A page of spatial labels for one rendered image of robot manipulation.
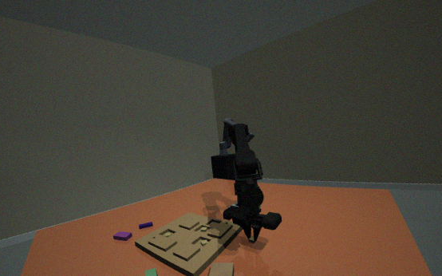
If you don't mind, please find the dark blue flat bar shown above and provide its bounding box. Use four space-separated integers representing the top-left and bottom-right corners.
139 222 153 229

